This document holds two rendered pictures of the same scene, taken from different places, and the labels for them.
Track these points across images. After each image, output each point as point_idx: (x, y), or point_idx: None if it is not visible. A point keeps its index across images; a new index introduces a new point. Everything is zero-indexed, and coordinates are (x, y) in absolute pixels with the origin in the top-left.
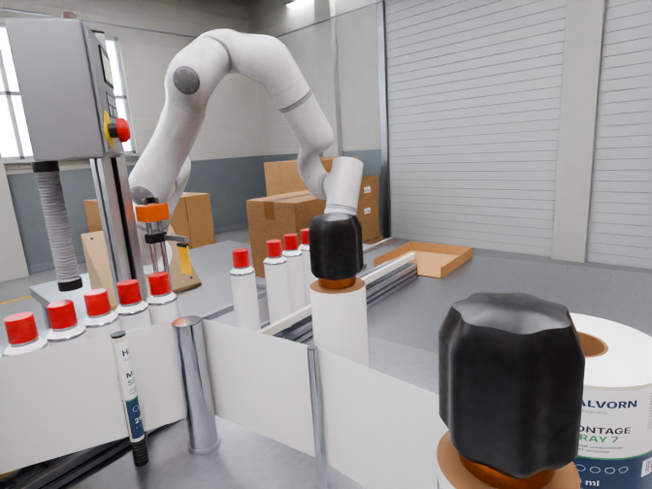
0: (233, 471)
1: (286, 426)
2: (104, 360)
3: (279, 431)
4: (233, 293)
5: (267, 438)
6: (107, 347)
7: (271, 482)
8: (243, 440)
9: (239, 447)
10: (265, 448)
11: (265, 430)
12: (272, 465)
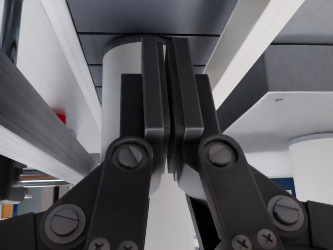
0: (254, 161)
1: (294, 188)
2: (194, 232)
3: (287, 183)
4: None
5: (263, 156)
6: (196, 239)
7: (280, 159)
8: (247, 158)
9: (248, 159)
10: (266, 157)
11: (275, 180)
12: (275, 158)
